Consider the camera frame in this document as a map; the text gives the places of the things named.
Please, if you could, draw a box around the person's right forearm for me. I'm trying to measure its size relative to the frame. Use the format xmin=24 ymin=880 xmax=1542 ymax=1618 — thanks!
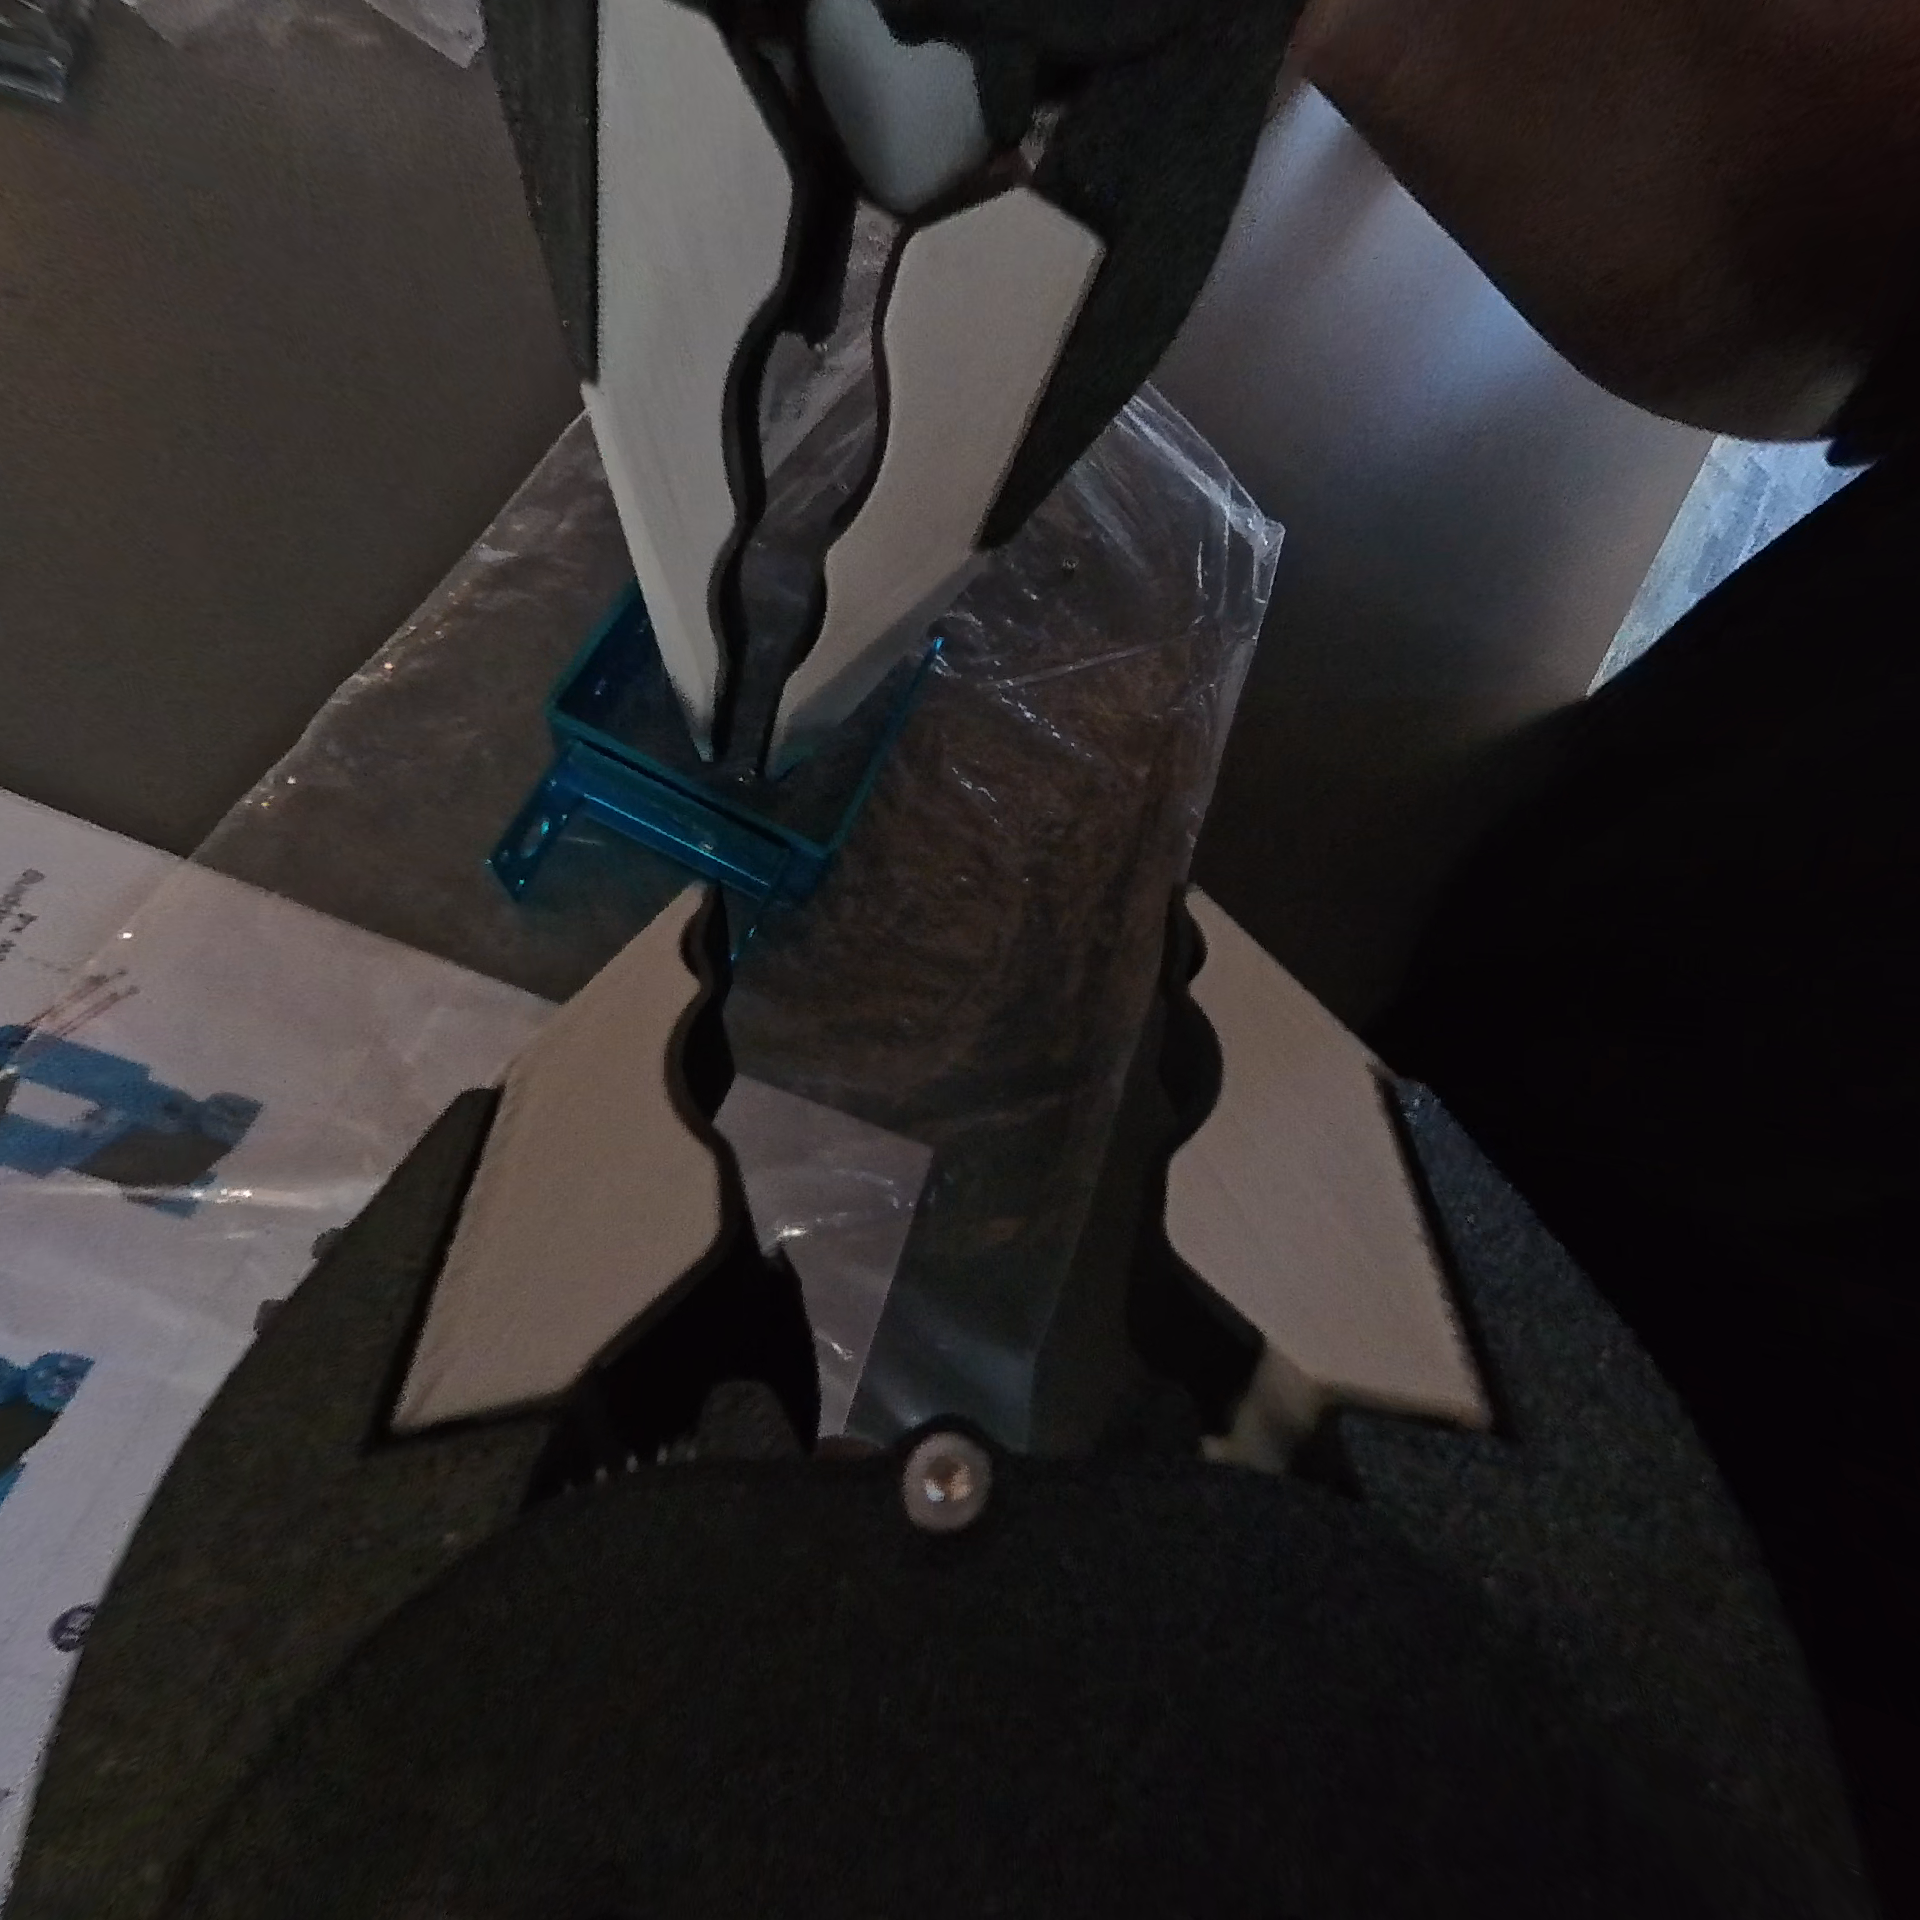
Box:
xmin=1293 ymin=0 xmax=1920 ymax=450

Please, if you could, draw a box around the white instruction manual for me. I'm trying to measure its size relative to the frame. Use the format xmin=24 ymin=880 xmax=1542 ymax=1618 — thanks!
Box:
xmin=0 ymin=787 xmax=707 ymax=1669

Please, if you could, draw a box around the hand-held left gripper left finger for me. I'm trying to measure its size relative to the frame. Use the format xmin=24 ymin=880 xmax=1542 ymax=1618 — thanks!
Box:
xmin=373 ymin=886 xmax=756 ymax=1443

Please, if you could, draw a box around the clear plastic bag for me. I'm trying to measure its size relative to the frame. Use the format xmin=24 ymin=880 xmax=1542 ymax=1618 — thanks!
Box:
xmin=195 ymin=382 xmax=1293 ymax=1443

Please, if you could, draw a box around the blue metal bracket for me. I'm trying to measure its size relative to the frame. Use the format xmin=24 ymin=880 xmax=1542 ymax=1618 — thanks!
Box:
xmin=502 ymin=585 xmax=949 ymax=908

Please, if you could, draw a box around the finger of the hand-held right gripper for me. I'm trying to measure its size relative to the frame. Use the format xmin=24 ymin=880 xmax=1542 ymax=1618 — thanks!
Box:
xmin=752 ymin=197 xmax=1113 ymax=773
xmin=577 ymin=0 xmax=832 ymax=779

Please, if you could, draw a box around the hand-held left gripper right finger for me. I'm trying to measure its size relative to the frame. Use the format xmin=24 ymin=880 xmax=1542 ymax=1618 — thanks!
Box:
xmin=1142 ymin=886 xmax=1501 ymax=1462

